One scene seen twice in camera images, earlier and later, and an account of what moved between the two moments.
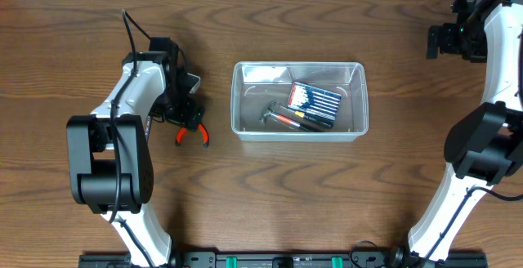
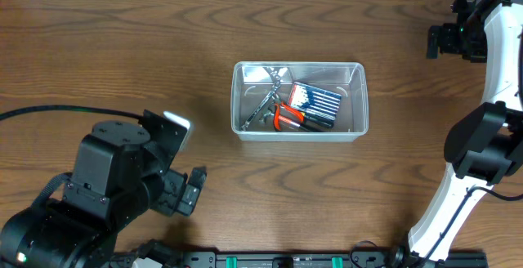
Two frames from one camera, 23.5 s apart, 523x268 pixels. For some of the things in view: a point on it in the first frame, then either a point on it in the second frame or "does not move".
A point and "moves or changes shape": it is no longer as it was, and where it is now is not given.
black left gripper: [188, 117] → [185, 193]
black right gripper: [447, 45] does not move
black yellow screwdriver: [311, 118] does not move
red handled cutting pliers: [203, 130] → [276, 114]
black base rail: [288, 260] does not move
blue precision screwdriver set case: [314, 101] does not move
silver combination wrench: [147, 127] moves or changes shape
